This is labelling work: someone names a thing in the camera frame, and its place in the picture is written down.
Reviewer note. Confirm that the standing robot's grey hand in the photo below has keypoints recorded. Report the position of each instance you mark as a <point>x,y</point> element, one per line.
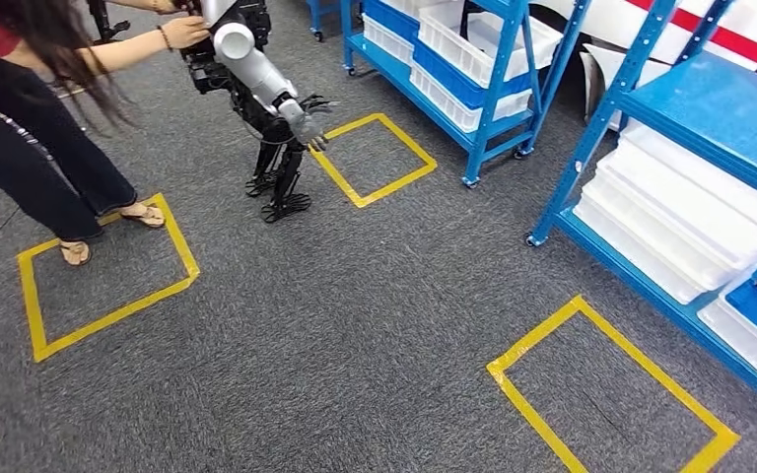
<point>303,127</point>

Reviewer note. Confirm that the standing robot's silver arm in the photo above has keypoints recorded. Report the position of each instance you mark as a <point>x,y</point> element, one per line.
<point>254,65</point>

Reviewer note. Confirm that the blue metal shelf rack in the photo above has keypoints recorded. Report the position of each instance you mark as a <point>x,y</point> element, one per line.
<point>496,98</point>
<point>316,19</point>
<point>711,111</point>

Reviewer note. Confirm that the standing humanoid robot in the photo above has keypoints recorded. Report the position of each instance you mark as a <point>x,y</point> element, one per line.
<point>267,124</point>

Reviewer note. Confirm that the yellow floor tape square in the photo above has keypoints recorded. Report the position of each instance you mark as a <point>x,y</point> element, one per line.
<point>646,356</point>
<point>29,307</point>
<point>397,187</point>

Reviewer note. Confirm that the black robot leg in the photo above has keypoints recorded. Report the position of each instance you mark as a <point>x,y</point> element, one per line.
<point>107,23</point>

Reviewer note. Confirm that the person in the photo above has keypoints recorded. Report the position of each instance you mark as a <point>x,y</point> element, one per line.
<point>13,150</point>

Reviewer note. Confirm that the white car body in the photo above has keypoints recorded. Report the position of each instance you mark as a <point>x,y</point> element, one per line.
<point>607,26</point>

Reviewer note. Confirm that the red barrier belt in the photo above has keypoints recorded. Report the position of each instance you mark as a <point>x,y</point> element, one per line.
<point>731,40</point>

